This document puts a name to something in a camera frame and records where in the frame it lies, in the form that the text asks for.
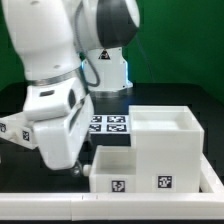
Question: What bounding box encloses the white drawer front tray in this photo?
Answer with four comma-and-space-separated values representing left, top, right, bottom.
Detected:
84, 145, 136, 193

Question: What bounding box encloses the white drawer tray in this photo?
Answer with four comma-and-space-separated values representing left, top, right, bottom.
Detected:
0, 112, 37, 150
84, 145, 136, 193

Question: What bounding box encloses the large white drawer box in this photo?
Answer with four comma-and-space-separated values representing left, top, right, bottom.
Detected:
129, 106, 204, 193

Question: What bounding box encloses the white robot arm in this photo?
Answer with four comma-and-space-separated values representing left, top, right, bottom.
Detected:
1, 0, 140, 170

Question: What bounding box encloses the white marker tag sheet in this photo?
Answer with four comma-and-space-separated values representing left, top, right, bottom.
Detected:
89, 115, 130, 134

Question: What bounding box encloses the grey robot arm cable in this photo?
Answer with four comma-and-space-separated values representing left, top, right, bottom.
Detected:
74, 0, 101, 88

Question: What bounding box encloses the white L-shaped boundary frame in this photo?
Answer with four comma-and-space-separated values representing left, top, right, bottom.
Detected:
0, 159, 224, 221

